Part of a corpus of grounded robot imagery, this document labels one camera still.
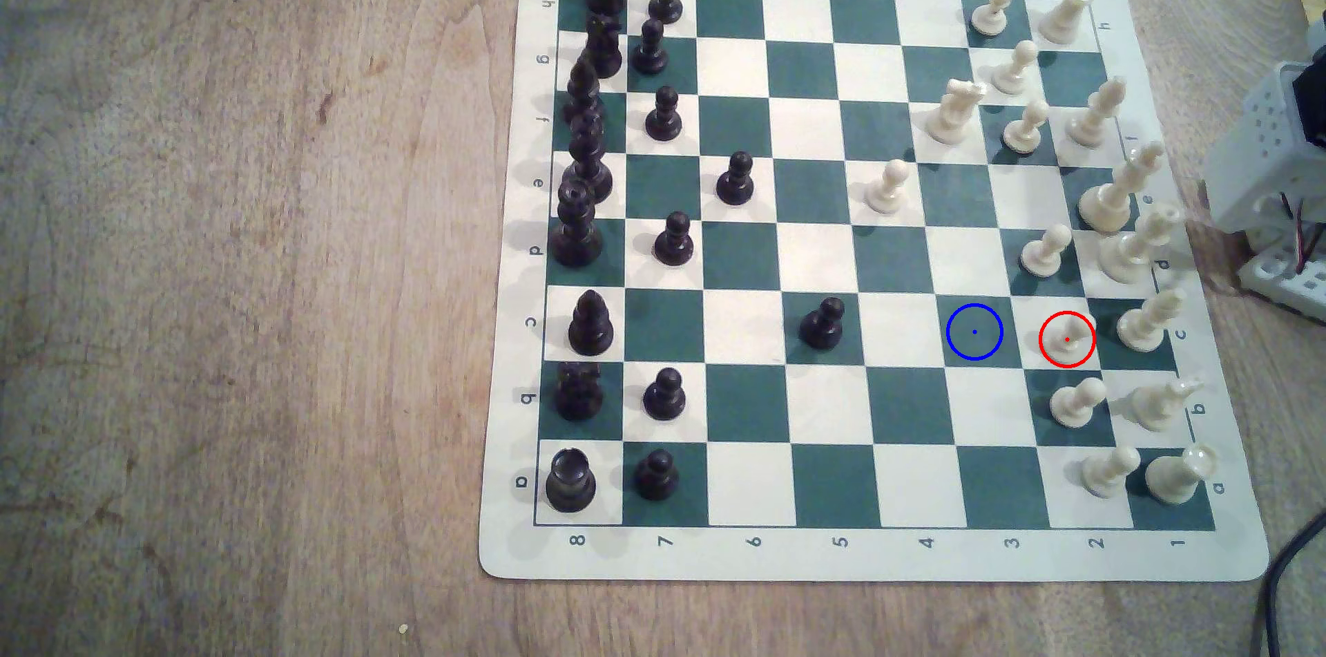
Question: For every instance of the white pawn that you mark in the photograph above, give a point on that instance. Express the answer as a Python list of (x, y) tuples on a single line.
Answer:
[(1043, 255), (1014, 72), (1075, 405), (1067, 340), (1105, 474), (887, 191), (991, 14), (1025, 131)]

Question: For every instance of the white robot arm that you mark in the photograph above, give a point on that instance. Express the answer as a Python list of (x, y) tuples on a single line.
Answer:
[(1253, 160)]

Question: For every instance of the green and white chess mat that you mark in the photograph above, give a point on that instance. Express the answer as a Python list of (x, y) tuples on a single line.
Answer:
[(746, 325)]

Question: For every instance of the black bishop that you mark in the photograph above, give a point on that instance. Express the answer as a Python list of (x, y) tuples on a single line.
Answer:
[(590, 325), (582, 95)]

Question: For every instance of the black queen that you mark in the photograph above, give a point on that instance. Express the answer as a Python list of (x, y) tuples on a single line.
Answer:
[(575, 227)]

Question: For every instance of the black knight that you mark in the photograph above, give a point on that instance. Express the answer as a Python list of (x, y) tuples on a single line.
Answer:
[(578, 393), (603, 48)]

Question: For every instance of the black king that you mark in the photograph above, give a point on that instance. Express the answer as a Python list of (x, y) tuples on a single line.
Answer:
[(588, 160)]

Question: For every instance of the white knight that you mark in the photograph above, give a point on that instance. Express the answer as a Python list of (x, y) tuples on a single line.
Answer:
[(951, 116), (1157, 408)]

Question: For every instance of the white king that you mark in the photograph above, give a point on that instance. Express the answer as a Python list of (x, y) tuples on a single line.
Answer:
[(1108, 201)]

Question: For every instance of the white bishop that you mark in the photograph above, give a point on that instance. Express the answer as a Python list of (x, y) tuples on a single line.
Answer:
[(1094, 118), (1145, 325)]

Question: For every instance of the white queen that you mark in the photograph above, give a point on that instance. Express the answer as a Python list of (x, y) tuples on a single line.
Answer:
[(1131, 253)]

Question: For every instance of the white rook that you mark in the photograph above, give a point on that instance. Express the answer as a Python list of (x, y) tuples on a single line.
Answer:
[(1067, 14), (1176, 479)]

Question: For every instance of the white perforated base block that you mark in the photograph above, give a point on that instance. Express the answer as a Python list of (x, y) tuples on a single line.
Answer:
[(1290, 282)]

